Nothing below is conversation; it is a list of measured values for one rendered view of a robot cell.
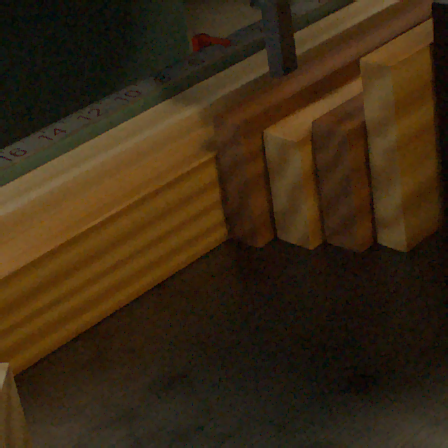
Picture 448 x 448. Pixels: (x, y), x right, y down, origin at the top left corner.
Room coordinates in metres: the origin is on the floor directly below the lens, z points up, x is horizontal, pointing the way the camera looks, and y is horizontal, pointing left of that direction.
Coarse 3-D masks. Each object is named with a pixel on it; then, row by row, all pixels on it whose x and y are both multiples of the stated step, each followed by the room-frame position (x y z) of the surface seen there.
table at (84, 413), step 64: (256, 256) 0.41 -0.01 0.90; (320, 256) 0.40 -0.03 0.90; (384, 256) 0.40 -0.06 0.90; (128, 320) 0.38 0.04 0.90; (192, 320) 0.37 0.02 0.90; (256, 320) 0.37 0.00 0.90; (320, 320) 0.36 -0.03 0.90; (384, 320) 0.35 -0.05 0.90; (64, 384) 0.35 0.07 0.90; (128, 384) 0.34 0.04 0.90; (192, 384) 0.33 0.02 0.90; (256, 384) 0.33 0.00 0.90; (320, 384) 0.32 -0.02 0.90; (384, 384) 0.32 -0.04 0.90
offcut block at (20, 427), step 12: (0, 372) 0.30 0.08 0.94; (0, 384) 0.29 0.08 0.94; (12, 384) 0.30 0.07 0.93; (0, 396) 0.29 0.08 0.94; (12, 396) 0.30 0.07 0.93; (0, 408) 0.29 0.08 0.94; (12, 408) 0.30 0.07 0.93; (0, 420) 0.28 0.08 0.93; (12, 420) 0.29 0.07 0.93; (24, 420) 0.30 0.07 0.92; (0, 432) 0.28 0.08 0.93; (12, 432) 0.29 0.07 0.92; (24, 432) 0.30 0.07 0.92; (0, 444) 0.28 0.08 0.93; (12, 444) 0.29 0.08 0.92; (24, 444) 0.30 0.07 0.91
